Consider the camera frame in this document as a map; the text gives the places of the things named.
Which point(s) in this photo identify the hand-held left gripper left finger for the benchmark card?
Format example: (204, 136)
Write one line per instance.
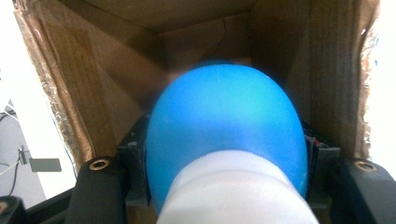
(135, 161)

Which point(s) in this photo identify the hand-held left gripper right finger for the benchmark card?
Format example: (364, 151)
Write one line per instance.
(322, 168)

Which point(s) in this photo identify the blue bottle with white cap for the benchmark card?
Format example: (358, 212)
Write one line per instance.
(224, 124)

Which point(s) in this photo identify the brown cardboard box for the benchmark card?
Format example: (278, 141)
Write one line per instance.
(109, 62)

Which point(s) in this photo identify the grey tape strip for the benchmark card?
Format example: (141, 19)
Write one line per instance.
(45, 165)

